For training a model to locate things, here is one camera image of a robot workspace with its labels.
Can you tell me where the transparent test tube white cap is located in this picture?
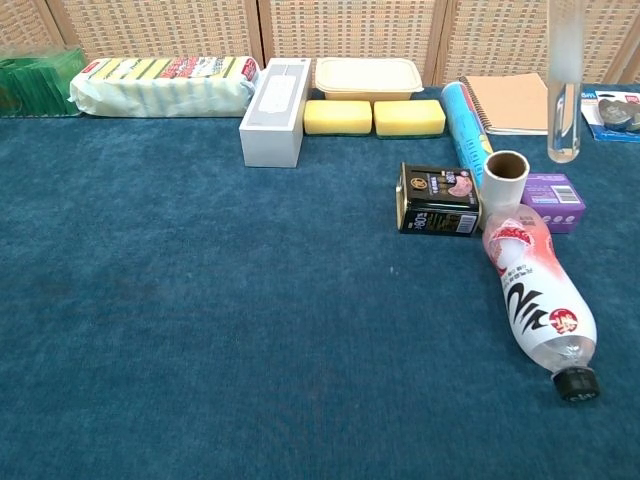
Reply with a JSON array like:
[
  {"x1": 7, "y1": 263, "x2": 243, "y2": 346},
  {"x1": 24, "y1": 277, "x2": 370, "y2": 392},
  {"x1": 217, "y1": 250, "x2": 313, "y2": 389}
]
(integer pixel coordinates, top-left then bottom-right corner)
[{"x1": 547, "y1": 0, "x2": 584, "y2": 164}]

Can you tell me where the small grey roll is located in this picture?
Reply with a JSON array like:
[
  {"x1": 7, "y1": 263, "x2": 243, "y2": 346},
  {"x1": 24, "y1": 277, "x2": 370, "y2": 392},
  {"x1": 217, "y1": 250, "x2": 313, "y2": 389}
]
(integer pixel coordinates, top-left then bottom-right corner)
[{"x1": 482, "y1": 151, "x2": 530, "y2": 231}]

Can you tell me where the black luncheon meat can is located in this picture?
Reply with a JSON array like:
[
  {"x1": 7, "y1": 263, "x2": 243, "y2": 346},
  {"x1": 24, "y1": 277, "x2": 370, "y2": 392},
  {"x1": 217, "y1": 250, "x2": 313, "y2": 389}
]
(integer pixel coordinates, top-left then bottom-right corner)
[{"x1": 397, "y1": 162, "x2": 482, "y2": 237}]

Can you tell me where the yellow sponge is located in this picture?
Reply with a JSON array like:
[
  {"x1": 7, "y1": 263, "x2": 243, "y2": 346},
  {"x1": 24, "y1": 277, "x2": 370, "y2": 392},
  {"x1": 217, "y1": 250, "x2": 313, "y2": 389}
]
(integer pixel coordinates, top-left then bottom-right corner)
[
  {"x1": 303, "y1": 99, "x2": 374, "y2": 136},
  {"x1": 373, "y1": 99, "x2": 447, "y2": 139}
]

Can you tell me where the white power strip box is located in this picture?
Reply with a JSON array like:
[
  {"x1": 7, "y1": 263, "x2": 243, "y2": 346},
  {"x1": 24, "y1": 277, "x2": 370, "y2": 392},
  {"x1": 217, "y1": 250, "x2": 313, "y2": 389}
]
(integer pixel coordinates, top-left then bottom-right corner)
[{"x1": 238, "y1": 57, "x2": 312, "y2": 169}]

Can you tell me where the blue table mat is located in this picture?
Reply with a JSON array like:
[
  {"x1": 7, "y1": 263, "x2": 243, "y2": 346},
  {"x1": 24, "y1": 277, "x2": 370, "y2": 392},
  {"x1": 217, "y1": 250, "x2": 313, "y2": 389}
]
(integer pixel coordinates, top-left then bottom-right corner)
[{"x1": 0, "y1": 82, "x2": 640, "y2": 480}]

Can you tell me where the beige lidded food container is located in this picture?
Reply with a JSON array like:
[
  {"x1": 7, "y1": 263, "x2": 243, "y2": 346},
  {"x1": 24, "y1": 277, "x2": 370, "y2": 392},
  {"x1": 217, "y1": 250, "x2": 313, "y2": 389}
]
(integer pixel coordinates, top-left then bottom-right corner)
[{"x1": 313, "y1": 57, "x2": 425, "y2": 102}]

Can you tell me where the blue cling film roll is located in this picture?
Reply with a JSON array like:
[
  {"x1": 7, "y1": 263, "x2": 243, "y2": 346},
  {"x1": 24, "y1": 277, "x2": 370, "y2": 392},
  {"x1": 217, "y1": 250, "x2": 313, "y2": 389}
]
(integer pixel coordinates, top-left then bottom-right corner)
[{"x1": 440, "y1": 82, "x2": 496, "y2": 172}]

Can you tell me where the woven folding screen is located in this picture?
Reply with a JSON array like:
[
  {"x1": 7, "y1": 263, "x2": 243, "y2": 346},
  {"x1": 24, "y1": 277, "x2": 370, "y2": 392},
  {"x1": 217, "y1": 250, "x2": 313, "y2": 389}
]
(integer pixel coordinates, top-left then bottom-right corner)
[{"x1": 0, "y1": 0, "x2": 640, "y2": 91}]

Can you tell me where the packaged yellow sponge multipack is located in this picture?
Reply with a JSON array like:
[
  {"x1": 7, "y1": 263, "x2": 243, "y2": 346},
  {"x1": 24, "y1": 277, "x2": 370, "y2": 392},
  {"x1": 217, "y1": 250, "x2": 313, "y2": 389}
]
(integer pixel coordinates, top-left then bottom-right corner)
[{"x1": 68, "y1": 55, "x2": 261, "y2": 119}]

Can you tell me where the plastic drink bottle red label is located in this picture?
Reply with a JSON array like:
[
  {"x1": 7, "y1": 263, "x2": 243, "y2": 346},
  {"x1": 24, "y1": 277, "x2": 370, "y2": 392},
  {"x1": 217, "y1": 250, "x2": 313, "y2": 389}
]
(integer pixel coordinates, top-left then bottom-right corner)
[{"x1": 481, "y1": 203, "x2": 601, "y2": 404}]

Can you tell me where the brown spiral notebook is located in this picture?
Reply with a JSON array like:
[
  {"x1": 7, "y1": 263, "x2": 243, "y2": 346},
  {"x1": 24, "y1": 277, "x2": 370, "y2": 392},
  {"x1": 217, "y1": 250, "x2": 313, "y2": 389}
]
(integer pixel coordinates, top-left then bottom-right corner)
[{"x1": 458, "y1": 73, "x2": 551, "y2": 137}]

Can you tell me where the small purple box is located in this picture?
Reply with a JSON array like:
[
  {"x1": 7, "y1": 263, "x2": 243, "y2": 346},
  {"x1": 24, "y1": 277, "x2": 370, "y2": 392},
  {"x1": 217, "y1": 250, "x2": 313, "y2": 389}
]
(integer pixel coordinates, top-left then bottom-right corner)
[{"x1": 519, "y1": 173, "x2": 587, "y2": 235}]

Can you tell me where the green packaged sheet stack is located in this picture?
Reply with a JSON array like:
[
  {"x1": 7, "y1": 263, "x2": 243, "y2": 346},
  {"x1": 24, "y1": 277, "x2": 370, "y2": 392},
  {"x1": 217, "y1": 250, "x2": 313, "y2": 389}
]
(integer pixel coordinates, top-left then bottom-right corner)
[{"x1": 0, "y1": 47, "x2": 87, "y2": 119}]

